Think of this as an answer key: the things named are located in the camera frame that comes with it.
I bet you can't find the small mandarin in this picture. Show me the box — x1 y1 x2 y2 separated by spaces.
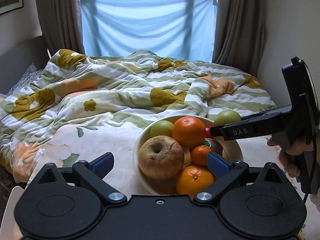
190 145 212 166

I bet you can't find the large orange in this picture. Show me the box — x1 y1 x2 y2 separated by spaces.
175 165 215 198
171 116 206 148

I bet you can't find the green apple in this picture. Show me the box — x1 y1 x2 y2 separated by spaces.
150 120 174 137
214 110 241 126

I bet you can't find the large wrinkled yellow apple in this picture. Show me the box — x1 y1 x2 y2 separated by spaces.
137 135 184 180

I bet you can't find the brown kiwi with sticker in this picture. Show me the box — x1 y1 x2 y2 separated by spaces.
204 138 223 155

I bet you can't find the red cherry tomato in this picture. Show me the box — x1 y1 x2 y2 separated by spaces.
206 127 213 138

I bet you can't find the person's right hand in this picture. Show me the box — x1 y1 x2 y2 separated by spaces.
267 132 319 178

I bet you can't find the floral white tablecloth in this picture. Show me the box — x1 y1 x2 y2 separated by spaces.
12 122 320 240

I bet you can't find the cream bowl with yellow cartoon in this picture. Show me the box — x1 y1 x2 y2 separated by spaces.
133 115 243 197

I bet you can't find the right brown curtain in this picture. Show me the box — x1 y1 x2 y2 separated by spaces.
213 0 266 76

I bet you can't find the brown curtain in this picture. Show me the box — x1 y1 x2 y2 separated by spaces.
213 0 266 76
36 0 85 55

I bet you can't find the floral striped quilt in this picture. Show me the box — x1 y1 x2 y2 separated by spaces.
1 49 275 182

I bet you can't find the white chair back left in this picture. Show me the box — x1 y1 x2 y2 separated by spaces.
1 186 24 239

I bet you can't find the patterned grey pillow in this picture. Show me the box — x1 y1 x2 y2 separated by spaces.
6 63 43 96

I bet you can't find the light blue window sheet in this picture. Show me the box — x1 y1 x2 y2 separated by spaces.
81 0 217 62

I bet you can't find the grey bed headboard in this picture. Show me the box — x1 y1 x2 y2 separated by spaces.
0 36 49 94

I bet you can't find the left brown curtain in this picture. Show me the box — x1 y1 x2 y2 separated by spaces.
36 0 85 55

